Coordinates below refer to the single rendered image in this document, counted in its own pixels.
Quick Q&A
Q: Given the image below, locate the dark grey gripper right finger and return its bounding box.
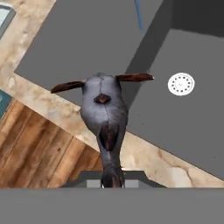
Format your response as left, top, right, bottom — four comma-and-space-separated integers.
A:
122, 170, 168, 189

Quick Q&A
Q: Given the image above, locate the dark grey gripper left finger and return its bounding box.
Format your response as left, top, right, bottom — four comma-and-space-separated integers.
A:
61, 170, 103, 189

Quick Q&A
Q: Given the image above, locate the grey fish with brown fins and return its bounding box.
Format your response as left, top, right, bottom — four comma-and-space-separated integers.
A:
50, 72, 155, 189

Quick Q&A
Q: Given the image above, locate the grey sink basin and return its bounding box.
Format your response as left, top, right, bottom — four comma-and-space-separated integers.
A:
14, 0, 224, 181

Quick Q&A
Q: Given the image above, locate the white round sink drain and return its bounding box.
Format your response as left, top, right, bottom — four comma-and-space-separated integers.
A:
167, 72, 196, 97

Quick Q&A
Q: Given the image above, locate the grey tray with pale inside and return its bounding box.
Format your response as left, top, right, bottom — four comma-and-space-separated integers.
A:
0, 3, 18, 39

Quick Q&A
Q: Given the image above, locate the teal cupboard front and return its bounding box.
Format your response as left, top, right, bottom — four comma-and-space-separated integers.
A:
0, 88, 13, 120

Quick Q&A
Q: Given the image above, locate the blue water stream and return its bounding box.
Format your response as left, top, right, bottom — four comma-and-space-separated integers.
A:
134, 0, 144, 32

